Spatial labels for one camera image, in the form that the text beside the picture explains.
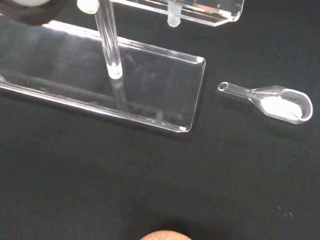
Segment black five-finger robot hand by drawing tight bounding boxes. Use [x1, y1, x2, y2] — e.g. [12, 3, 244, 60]
[0, 0, 69, 27]

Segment clear acrylic funnel stand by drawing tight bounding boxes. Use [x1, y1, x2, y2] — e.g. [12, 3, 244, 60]
[0, 0, 245, 135]

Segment clear glass weighing funnel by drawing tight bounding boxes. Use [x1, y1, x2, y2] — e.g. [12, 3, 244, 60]
[217, 81, 314, 125]

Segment black cloth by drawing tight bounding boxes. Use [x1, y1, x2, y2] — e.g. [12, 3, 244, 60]
[0, 0, 320, 240]

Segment cork ring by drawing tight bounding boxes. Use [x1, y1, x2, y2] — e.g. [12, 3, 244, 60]
[139, 230, 191, 240]

